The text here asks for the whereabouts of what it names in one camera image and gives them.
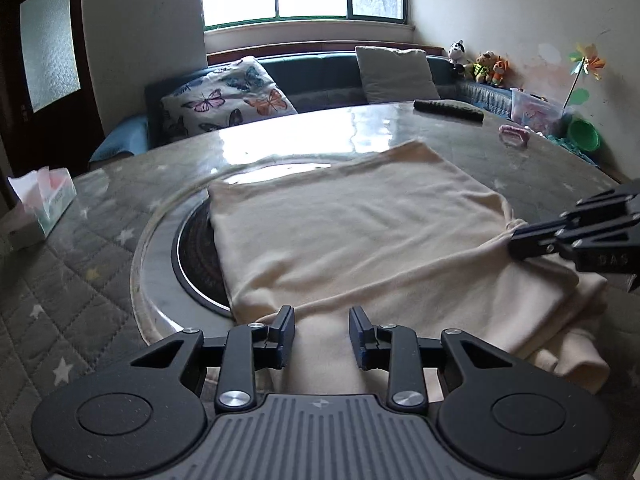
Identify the dark teal sofa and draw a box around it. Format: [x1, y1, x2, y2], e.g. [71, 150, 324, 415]
[88, 50, 601, 171]

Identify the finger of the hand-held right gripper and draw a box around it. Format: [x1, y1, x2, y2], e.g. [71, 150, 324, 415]
[507, 224, 640, 275]
[514, 179, 640, 242]

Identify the butterfly print pillow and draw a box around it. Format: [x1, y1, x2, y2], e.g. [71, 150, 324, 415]
[160, 55, 299, 145]

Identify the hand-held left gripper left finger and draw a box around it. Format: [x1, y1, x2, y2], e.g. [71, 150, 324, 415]
[130, 305, 296, 414]

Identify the grey quilted star table cover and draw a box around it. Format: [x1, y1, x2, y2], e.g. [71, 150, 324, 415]
[0, 157, 241, 480]

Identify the dark door with frosted glass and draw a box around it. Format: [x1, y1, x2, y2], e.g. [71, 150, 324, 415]
[0, 0, 106, 178]

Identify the blue blanket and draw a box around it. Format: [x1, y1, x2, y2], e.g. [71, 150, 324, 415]
[88, 114, 151, 171]

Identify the brown plush bear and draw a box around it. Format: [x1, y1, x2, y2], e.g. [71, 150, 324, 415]
[471, 51, 497, 85]

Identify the small pink item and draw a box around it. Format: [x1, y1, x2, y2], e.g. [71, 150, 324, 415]
[498, 123, 530, 148]

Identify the colourful pinwheel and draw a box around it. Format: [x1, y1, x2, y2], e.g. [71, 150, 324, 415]
[562, 43, 607, 110]

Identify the dark remote control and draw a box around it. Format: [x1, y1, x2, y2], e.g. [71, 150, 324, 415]
[413, 99, 485, 123]

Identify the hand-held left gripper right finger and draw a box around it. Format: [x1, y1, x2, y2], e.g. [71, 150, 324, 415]
[348, 305, 517, 415]

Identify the black and white plush toy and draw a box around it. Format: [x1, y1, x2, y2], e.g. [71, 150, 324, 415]
[447, 40, 468, 78]

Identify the green plastic bowl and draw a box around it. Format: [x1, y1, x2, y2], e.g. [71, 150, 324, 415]
[568, 118, 602, 153]

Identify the orange plush toy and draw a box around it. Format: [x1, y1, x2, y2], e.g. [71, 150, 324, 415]
[490, 56, 511, 88]

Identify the cream knit garment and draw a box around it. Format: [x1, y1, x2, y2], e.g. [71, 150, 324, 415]
[206, 139, 612, 397]

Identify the tissue box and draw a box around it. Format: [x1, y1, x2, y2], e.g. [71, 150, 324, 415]
[7, 166, 78, 252]

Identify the grey pillow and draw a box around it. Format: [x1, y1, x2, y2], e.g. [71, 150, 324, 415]
[354, 45, 441, 106]

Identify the clear plastic storage box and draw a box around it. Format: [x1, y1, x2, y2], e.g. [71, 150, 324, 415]
[510, 87, 571, 136]

